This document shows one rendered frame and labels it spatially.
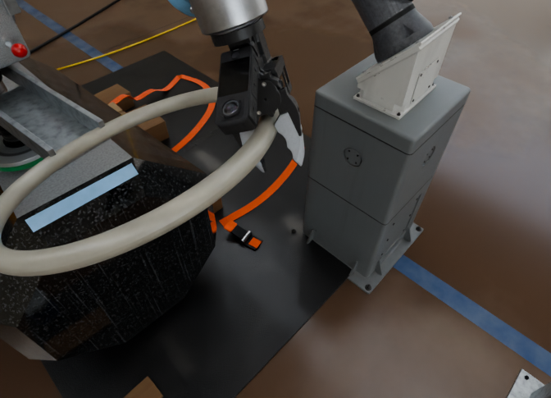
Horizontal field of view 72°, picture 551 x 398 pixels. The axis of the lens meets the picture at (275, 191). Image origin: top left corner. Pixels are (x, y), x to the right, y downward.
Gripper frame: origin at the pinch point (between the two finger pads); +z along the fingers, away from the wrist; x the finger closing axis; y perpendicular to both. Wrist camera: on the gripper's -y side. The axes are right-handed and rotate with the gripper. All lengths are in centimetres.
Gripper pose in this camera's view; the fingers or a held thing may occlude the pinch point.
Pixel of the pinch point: (279, 164)
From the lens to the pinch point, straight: 58.1
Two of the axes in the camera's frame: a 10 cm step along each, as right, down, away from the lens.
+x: -9.4, 1.5, 3.1
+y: 1.7, -5.9, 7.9
